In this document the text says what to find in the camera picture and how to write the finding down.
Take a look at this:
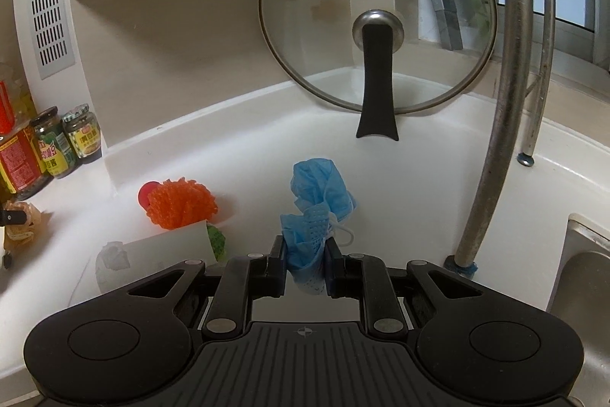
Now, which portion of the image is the stainless steel dish rack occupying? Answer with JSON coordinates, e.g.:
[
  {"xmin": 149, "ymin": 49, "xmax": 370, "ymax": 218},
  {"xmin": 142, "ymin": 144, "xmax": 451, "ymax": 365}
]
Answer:
[{"xmin": 443, "ymin": 0, "xmax": 556, "ymax": 279}]

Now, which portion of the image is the orange snack wrapper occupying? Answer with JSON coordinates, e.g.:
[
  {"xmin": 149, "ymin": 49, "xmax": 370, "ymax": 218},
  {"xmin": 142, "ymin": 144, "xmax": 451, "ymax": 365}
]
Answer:
[{"xmin": 3, "ymin": 201, "xmax": 52, "ymax": 252}]

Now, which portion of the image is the white paper cup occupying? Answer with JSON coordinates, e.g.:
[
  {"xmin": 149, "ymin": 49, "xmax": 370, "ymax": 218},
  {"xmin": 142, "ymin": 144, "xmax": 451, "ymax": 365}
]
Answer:
[{"xmin": 95, "ymin": 222, "xmax": 217, "ymax": 293}]

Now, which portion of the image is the glass pot lid black handle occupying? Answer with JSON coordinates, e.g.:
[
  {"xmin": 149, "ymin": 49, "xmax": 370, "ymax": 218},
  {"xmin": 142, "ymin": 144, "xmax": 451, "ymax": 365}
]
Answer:
[{"xmin": 258, "ymin": 0, "xmax": 497, "ymax": 140}]

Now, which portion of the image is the blue face mask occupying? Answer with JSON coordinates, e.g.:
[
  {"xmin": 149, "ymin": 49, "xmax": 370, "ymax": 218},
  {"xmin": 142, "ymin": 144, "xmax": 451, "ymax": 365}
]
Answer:
[{"xmin": 280, "ymin": 158, "xmax": 357, "ymax": 295}]

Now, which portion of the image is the grey wall vent grille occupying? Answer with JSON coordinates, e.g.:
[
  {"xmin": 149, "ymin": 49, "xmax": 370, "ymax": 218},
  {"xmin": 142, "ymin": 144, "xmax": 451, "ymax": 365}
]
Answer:
[{"xmin": 28, "ymin": 0, "xmax": 75, "ymax": 79}]

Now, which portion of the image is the yellow bean sauce jar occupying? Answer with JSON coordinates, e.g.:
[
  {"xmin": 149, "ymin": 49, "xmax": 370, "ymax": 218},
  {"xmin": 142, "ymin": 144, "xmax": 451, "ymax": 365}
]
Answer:
[{"xmin": 30, "ymin": 106, "xmax": 77, "ymax": 179}]

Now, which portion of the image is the checkered lid sauce jar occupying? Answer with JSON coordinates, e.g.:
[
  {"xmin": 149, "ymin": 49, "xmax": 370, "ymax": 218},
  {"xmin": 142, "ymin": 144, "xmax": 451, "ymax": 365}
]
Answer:
[{"xmin": 62, "ymin": 103, "xmax": 101, "ymax": 163}]

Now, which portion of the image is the stainless steel sink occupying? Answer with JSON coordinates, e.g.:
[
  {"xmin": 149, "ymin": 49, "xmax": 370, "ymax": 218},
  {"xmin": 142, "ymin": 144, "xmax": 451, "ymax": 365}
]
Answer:
[{"xmin": 547, "ymin": 214, "xmax": 610, "ymax": 406}]

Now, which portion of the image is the red plastic bottle cap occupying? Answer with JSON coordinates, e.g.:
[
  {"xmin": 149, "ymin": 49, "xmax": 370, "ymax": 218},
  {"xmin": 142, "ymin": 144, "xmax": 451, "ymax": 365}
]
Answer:
[{"xmin": 138, "ymin": 181, "xmax": 160, "ymax": 210}]

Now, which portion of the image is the crumpled white tissue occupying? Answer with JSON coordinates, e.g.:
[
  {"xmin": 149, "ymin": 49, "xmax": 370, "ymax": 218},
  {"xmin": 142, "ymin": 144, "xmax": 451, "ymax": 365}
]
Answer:
[{"xmin": 96, "ymin": 242, "xmax": 130, "ymax": 270}]

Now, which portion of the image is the green plastic scrap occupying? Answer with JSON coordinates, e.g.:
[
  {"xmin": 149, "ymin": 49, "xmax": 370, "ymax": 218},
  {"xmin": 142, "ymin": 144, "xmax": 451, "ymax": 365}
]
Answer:
[{"xmin": 207, "ymin": 223, "xmax": 225, "ymax": 261}]

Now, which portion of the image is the orange mesh scrubber ball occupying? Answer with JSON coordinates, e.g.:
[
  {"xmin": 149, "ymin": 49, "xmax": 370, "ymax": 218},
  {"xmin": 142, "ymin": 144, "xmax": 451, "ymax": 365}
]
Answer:
[{"xmin": 145, "ymin": 178, "xmax": 219, "ymax": 230}]

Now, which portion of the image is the cooking oil bottle red handle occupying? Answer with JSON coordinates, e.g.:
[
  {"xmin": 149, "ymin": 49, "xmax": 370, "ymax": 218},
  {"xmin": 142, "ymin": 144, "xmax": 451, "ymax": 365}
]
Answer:
[{"xmin": 0, "ymin": 77, "xmax": 52, "ymax": 200}]

